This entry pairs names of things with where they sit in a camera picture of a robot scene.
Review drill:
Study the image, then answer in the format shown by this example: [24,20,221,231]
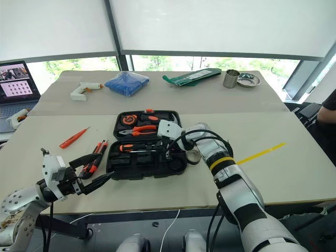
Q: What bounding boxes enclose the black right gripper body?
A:
[160,134,175,152]

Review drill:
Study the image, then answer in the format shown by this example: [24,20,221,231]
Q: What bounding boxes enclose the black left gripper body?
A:
[53,166,87,197]

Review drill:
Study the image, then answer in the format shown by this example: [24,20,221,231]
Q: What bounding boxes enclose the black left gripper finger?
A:
[68,153,103,172]
[78,171,115,195]

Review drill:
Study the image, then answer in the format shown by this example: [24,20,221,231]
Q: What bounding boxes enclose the black plastic tool case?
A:
[106,110,188,181]

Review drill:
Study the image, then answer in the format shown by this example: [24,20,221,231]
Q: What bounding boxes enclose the red black pliers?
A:
[79,139,109,180]

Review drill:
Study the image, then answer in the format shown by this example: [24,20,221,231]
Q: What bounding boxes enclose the orange test pen screwdriver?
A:
[58,126,91,150]

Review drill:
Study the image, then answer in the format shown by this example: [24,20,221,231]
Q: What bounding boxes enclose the black tape roll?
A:
[186,149,202,166]

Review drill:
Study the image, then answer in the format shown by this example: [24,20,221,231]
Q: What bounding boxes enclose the orange black screwdriver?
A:
[119,142,159,153]

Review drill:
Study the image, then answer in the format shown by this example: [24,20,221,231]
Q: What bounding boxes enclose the orange black tape measure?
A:
[121,114,139,126]

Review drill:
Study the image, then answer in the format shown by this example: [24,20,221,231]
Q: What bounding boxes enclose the white glue gun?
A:
[6,108,30,130]
[69,82,104,102]

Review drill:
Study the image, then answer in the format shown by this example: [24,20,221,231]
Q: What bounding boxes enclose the green flat package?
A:
[162,68,223,88]

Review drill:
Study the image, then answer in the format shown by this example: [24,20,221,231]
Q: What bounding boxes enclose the blue bead bag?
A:
[103,71,151,98]

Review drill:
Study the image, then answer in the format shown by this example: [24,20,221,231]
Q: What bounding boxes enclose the grey rounded shape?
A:
[115,234,151,252]
[183,230,208,252]

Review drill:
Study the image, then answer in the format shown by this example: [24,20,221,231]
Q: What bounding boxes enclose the metal cup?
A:
[223,69,240,89]

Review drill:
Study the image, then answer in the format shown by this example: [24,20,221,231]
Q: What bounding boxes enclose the yellow tape strip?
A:
[236,142,287,166]

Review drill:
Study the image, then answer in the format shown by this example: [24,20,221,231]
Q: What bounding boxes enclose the open laptop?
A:
[0,60,41,133]

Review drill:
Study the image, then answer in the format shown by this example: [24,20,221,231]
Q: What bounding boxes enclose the round metal dish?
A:
[236,73,261,88]

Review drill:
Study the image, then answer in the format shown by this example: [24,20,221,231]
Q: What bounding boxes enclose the black chair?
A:
[284,101,322,127]

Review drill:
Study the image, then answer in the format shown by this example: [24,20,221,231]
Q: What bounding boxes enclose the person in black shirt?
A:
[316,88,336,167]

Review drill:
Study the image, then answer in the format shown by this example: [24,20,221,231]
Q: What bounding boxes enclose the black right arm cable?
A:
[167,129,235,252]

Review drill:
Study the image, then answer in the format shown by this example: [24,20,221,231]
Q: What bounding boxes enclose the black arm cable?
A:
[38,201,55,252]
[167,129,235,252]

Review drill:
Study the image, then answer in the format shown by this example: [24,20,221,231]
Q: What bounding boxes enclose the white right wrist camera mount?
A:
[156,119,185,144]

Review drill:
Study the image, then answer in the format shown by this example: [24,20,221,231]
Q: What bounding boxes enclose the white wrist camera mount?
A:
[41,153,67,202]
[156,119,185,144]

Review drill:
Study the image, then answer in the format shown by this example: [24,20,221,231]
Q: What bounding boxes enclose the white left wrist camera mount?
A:
[41,153,67,202]

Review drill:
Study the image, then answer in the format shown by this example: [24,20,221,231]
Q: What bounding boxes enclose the orange handled pliers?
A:
[118,125,159,138]

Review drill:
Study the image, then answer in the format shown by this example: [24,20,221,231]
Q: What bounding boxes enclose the black table frame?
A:
[35,208,95,239]

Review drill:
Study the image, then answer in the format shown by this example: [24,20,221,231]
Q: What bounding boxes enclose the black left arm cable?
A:
[38,201,55,252]

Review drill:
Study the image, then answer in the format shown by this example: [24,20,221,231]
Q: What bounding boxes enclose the white floor cable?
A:
[159,208,182,252]

